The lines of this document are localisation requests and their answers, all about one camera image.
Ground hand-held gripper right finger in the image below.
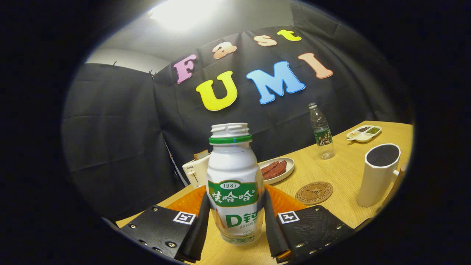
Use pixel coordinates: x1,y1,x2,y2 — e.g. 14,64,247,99
263,184,355,264

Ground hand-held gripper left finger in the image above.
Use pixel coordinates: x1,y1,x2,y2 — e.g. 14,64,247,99
118,185,211,264

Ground round cork coaster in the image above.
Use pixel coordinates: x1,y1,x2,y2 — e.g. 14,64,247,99
295,181,334,205

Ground white juice bottle green label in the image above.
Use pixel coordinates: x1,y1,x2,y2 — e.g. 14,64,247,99
206,123,265,245

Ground white cup with wooden handle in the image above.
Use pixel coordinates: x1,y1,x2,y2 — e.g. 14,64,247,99
356,143,407,208

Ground clear plastic water bottle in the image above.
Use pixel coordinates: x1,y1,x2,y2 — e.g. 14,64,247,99
308,103,336,160

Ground white toaster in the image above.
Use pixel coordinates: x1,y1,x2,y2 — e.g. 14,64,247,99
182,154,211,189

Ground red meat slices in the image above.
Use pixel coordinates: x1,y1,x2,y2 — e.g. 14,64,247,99
261,160,287,180

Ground round white plate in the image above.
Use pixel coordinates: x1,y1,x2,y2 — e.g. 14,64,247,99
258,158,295,185

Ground wooden table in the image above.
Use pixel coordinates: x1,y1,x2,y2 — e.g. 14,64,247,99
116,120,414,265

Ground white divided dish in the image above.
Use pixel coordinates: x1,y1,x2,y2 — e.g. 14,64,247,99
346,125,382,143

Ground black backdrop cloth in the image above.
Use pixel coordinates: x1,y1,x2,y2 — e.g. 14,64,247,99
61,2,414,221

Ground ceiling light panel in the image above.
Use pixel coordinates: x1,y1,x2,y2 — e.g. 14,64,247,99
149,0,221,31

